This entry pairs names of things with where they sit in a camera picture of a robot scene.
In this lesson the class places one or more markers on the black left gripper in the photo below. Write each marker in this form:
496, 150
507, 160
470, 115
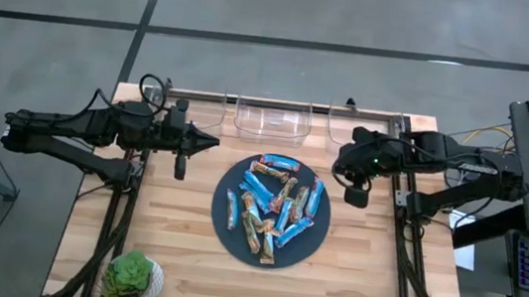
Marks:
178, 134

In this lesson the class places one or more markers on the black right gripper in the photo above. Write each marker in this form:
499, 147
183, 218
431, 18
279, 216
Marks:
356, 154

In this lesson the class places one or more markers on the blue crispy rice bar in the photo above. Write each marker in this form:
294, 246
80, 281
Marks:
284, 216
256, 190
294, 232

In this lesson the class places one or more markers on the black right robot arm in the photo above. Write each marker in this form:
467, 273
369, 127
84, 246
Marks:
437, 144

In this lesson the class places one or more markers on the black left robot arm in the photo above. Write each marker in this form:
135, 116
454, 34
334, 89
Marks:
72, 125

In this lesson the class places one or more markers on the clear plastic bin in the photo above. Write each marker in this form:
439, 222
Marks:
272, 124
208, 112
340, 122

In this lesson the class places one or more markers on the small black clamp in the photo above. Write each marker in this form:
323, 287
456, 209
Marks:
350, 102

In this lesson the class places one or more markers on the blue snack bar left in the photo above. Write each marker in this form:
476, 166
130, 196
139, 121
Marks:
280, 162

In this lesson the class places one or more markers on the round dark woven placemat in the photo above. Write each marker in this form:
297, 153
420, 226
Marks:
233, 245

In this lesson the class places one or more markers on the white paper sheet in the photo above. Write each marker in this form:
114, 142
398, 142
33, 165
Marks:
464, 254

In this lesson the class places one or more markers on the black diagonal support beam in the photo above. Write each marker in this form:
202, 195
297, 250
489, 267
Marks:
485, 228

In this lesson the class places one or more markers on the succulent in white pot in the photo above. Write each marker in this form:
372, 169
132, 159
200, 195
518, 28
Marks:
130, 275

